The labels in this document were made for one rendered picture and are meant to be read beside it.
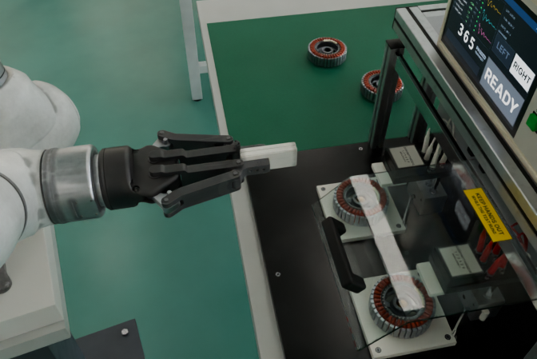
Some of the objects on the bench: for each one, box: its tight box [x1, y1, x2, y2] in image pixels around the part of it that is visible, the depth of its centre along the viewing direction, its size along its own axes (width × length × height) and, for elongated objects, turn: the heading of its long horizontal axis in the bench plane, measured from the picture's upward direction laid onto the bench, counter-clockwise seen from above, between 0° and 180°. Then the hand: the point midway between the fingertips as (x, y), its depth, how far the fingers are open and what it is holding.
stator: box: [360, 70, 404, 102], centre depth 143 cm, size 11×11×4 cm
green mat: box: [207, 0, 448, 151], centre depth 154 cm, size 94×61×1 cm, turn 101°
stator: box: [308, 37, 347, 67], centre depth 154 cm, size 11×11×4 cm
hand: (268, 157), depth 67 cm, fingers closed
